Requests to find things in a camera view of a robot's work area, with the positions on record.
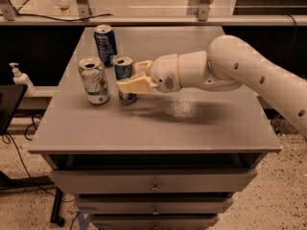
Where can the dark blue Pepsi can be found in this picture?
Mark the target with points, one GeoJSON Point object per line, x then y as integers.
{"type": "Point", "coordinates": [106, 44]}

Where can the blue silver Red Bull can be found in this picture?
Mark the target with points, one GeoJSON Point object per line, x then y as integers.
{"type": "Point", "coordinates": [123, 69]}

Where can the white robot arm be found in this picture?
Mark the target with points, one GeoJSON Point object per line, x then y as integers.
{"type": "Point", "coordinates": [228, 63]}

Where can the top grey drawer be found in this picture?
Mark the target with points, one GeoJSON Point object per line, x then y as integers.
{"type": "Point", "coordinates": [153, 181]}

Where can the black side table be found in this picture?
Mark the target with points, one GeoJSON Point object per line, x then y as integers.
{"type": "Point", "coordinates": [10, 99]}

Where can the bottom grey drawer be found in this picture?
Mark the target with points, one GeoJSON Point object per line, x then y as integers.
{"type": "Point", "coordinates": [154, 222]}

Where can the white pump soap bottle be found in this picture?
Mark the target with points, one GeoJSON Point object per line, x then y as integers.
{"type": "Point", "coordinates": [22, 78]}

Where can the grey drawer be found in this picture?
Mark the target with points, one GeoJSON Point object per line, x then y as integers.
{"type": "Point", "coordinates": [154, 205]}
{"type": "Point", "coordinates": [154, 222]}
{"type": "Point", "coordinates": [153, 181]}

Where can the metal window rail frame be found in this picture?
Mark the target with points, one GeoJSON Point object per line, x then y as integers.
{"type": "Point", "coordinates": [156, 12]}

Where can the white green 7up can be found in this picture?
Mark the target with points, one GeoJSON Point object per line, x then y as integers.
{"type": "Point", "coordinates": [93, 76]}

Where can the middle grey drawer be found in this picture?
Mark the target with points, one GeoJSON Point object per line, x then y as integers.
{"type": "Point", "coordinates": [154, 205]}

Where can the grey drawer cabinet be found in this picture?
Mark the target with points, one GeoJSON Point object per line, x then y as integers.
{"type": "Point", "coordinates": [187, 130]}

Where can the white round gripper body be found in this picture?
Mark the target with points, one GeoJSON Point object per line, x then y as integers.
{"type": "Point", "coordinates": [165, 72]}

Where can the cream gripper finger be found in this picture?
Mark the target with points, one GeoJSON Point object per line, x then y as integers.
{"type": "Point", "coordinates": [137, 84]}
{"type": "Point", "coordinates": [143, 67]}

